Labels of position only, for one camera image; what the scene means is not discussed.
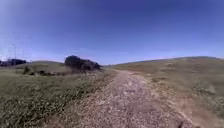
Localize dark clump of trees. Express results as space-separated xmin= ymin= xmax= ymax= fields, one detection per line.
xmin=64 ymin=54 xmax=102 ymax=72

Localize brown gravel dirt path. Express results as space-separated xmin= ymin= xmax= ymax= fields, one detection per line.
xmin=46 ymin=69 xmax=224 ymax=128

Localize thin pole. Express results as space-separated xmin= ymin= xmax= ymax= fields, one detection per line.
xmin=11 ymin=43 xmax=17 ymax=61

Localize green grass field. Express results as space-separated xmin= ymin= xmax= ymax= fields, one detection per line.
xmin=0 ymin=60 xmax=118 ymax=128

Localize dry grass hillside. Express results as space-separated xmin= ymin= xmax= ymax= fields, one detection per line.
xmin=105 ymin=55 xmax=224 ymax=121

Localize low dark bushes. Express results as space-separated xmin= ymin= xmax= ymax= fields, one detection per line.
xmin=14 ymin=65 xmax=68 ymax=77

